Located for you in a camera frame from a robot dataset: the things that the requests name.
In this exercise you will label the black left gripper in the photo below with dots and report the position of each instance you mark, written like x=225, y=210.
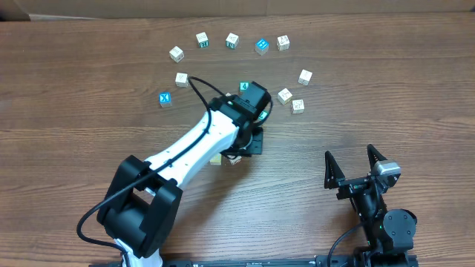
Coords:
x=254, y=144

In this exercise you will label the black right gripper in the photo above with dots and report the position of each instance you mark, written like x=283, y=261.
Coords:
x=351, y=186

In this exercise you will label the number 2 wooden block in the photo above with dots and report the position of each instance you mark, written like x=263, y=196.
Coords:
x=235, y=160

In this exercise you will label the yellow top wooden block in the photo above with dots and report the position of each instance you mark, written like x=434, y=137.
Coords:
x=216, y=159

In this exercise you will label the wooden block yellow blue side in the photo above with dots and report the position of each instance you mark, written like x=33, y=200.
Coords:
x=176, y=54

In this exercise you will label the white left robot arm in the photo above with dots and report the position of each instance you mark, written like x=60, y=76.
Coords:
x=143, y=198

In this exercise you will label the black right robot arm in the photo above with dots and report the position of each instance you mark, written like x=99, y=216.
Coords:
x=389, y=233

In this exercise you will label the green L wooden block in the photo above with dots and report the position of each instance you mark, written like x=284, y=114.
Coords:
x=263, y=115

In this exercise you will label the plain X wooden block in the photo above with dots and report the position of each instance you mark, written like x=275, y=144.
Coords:
x=284, y=96

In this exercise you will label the red E wooden block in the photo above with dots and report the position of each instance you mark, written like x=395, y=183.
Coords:
x=297, y=106

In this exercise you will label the green 4 wooden block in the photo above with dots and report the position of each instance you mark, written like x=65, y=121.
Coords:
x=243, y=86

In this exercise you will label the dark side wooden block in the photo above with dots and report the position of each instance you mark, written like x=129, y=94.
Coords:
x=305, y=77

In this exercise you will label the blue top wooden block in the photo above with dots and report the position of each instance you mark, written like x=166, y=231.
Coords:
x=261, y=46

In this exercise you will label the blue X wooden block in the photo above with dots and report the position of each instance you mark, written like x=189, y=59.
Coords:
x=165, y=99

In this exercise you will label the green J wooden block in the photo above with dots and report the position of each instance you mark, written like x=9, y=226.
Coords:
x=232, y=41

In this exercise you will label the green R wooden block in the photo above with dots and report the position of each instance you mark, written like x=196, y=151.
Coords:
x=202, y=40

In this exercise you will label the cardboard back panel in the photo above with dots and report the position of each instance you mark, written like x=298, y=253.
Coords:
x=24, y=10

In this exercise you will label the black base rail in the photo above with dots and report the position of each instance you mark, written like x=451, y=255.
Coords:
x=252, y=263

